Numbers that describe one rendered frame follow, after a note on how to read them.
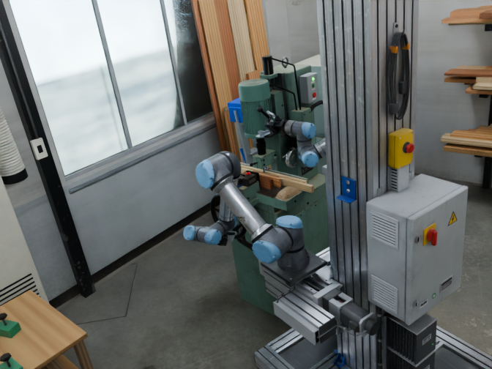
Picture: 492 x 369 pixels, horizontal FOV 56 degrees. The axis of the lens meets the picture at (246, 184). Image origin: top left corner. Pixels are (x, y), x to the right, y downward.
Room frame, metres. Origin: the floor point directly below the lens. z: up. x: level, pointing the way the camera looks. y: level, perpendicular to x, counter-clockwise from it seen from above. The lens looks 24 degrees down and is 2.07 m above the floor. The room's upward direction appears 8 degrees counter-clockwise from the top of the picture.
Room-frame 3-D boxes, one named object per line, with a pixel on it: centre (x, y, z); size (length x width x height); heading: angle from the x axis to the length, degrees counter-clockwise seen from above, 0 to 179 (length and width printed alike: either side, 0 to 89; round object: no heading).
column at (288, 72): (2.80, -0.33, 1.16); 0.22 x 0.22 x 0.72; 43
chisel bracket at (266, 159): (2.61, -0.14, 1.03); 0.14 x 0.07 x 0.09; 133
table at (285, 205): (2.53, -0.04, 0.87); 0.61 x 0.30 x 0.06; 43
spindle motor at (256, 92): (2.60, -0.12, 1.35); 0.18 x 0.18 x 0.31
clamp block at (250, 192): (2.47, 0.02, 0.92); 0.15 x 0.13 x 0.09; 43
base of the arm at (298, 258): (1.82, -0.17, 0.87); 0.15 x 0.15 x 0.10
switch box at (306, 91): (2.72, -0.45, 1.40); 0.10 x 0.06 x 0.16; 133
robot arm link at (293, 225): (1.81, -0.16, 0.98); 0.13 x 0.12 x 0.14; 137
